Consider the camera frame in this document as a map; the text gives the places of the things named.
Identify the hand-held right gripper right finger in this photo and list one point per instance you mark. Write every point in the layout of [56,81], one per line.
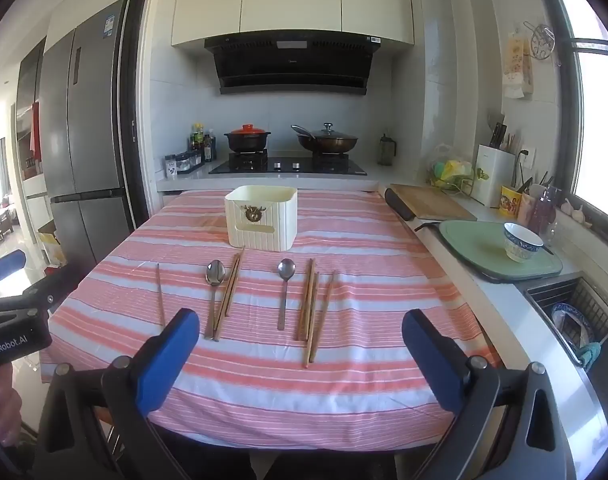
[434,360]

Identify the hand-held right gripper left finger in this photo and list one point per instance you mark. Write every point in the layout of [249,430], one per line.
[168,355]

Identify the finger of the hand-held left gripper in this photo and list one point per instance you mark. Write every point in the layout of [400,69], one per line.
[56,287]
[6,265]

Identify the wooden chopstick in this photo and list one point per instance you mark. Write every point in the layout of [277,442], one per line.
[160,295]
[308,301]
[312,320]
[325,310]
[304,300]
[232,287]
[226,292]

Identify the steel spoon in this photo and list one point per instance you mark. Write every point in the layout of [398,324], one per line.
[215,272]
[286,270]

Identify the cream ribbed utensil holder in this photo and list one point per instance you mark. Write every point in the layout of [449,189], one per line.
[261,220]

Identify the person's left hand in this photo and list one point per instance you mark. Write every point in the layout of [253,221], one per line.
[1,405]

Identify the yellow cardboard box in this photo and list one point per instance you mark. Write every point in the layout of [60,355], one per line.
[53,247]

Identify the pink striped tablecloth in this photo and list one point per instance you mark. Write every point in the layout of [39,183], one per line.
[374,280]

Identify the green black-rimmed cutting board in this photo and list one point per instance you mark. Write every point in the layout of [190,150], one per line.
[479,250]

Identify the blue patterned plate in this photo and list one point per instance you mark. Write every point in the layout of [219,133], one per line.
[566,325]

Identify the blue and white bowl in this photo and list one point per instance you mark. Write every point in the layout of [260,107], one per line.
[521,247]

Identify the teal dish cloth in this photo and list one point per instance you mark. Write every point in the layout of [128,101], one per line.
[590,355]

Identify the wooden cutting board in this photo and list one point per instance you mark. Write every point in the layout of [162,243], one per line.
[431,202]

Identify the grey refrigerator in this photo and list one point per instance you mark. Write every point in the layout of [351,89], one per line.
[83,125]

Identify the steel sink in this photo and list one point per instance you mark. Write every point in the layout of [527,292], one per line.
[584,300]

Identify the yellow printed mug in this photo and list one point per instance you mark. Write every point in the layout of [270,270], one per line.
[509,202]

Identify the clear spice jars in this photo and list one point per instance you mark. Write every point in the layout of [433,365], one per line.
[183,165]

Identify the pink translucent cup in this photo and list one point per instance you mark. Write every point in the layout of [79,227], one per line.
[541,212]

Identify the yellow green plastic bag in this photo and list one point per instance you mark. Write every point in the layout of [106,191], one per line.
[449,167]

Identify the white knife block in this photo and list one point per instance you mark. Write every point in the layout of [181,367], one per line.
[494,175]

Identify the garlic bulbs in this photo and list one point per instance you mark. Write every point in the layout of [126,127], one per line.
[573,210]

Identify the sauce bottles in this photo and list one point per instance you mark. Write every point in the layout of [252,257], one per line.
[203,142]

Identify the dark glass kettle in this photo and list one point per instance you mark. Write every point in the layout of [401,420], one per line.
[385,150]

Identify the black gas stove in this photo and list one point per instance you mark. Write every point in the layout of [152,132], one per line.
[289,165]

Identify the black pot with red lid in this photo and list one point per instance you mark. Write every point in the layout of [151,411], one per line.
[247,139]

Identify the dark wok with glass lid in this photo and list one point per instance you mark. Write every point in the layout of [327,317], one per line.
[326,141]

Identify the window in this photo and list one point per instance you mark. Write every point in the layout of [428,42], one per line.
[599,110]

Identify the hanging printed towel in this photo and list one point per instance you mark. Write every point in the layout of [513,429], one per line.
[518,65]

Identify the black range hood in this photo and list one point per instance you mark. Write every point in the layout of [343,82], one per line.
[291,67]

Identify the white wall socket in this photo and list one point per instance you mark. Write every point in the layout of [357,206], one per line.
[528,157]

